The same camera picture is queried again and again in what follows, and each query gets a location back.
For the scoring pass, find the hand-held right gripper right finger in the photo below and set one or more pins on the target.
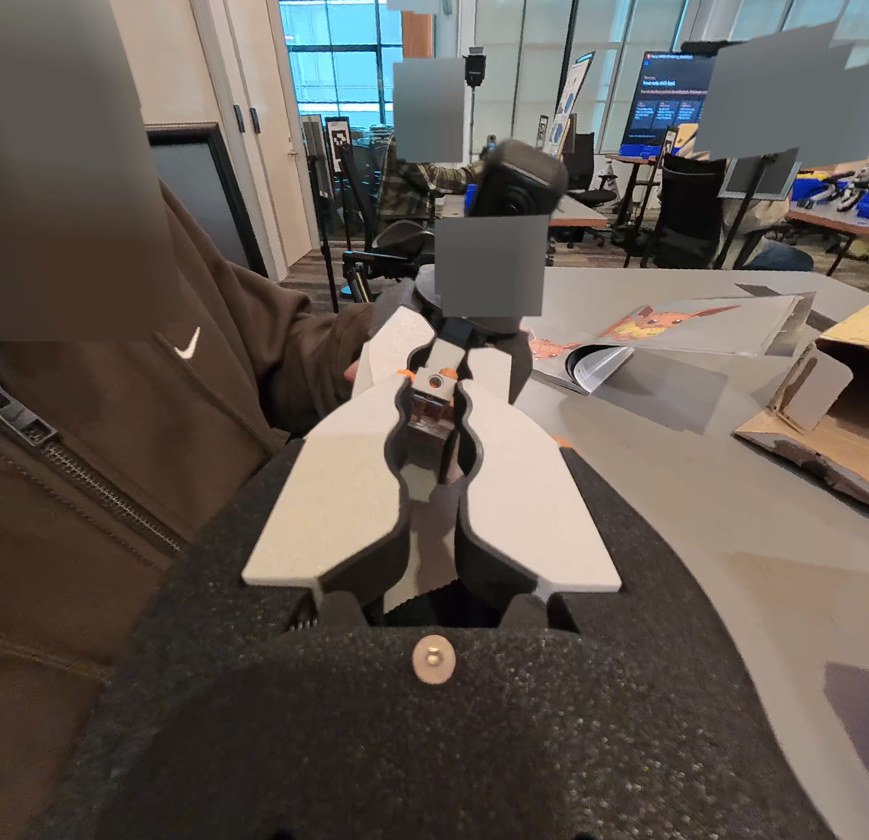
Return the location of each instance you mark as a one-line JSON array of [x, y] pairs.
[[532, 508]]

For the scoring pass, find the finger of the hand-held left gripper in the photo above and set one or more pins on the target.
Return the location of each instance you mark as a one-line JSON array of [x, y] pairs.
[[394, 352], [503, 368]]

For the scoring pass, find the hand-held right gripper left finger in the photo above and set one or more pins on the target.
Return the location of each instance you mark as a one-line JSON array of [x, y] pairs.
[[333, 508]]

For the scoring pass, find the brown brick assembly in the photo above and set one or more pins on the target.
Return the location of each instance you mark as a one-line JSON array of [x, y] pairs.
[[435, 399]]

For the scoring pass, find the person's left forearm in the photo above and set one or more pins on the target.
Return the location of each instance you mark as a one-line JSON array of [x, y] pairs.
[[312, 365]]

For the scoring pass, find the person's left hand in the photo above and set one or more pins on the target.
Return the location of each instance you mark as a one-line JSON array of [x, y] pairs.
[[356, 372]]

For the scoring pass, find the black office chair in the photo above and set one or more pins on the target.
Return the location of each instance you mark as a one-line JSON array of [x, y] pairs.
[[380, 216]]

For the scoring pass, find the lit background screen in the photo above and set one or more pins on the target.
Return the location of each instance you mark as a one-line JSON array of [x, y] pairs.
[[666, 103]]

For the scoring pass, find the instruction booklet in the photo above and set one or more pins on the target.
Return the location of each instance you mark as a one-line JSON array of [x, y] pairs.
[[666, 331]]

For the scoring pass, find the black framed panel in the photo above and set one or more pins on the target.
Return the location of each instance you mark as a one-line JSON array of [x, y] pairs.
[[211, 196]]

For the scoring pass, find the wooden background table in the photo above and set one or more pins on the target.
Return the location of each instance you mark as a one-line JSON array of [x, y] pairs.
[[842, 219]]

